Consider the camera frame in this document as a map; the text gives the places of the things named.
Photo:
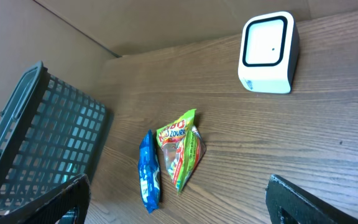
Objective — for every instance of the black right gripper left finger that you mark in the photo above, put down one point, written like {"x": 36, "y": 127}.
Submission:
{"x": 67, "y": 203}

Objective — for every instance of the blue snack packet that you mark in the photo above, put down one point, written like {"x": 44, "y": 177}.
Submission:
{"x": 149, "y": 173}

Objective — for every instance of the grey plastic mesh basket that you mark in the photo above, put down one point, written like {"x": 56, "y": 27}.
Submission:
{"x": 50, "y": 132}

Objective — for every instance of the white barcode scanner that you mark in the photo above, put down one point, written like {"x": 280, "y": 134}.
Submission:
{"x": 269, "y": 52}

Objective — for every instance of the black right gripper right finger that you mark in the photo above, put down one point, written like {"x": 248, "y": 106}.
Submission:
{"x": 288, "y": 203}

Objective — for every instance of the green Haribo candy bag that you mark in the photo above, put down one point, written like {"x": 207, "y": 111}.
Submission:
{"x": 182, "y": 148}

